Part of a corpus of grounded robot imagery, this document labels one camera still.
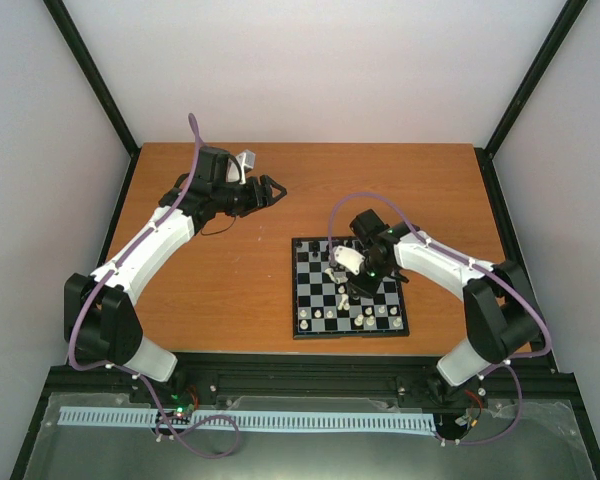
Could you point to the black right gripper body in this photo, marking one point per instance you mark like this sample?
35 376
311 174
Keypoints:
371 285

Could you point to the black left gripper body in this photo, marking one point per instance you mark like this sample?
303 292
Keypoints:
238 204

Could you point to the black white chessboard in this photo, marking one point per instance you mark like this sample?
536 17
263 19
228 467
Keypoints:
324 305

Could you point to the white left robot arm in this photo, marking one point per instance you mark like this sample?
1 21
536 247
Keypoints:
100 322

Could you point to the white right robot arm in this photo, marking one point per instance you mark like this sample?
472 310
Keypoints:
501 313

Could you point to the white queen lying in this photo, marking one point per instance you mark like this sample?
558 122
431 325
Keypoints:
344 303

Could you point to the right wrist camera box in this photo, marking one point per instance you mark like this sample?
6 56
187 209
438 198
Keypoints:
348 258

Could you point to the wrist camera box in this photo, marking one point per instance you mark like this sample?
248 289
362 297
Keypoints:
348 258
239 166

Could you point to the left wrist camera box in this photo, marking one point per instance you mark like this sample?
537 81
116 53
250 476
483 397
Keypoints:
239 166

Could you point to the black aluminium frame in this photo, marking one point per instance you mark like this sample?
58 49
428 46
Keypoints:
301 375

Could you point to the light blue slotted cable duct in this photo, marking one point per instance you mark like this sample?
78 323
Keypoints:
260 421

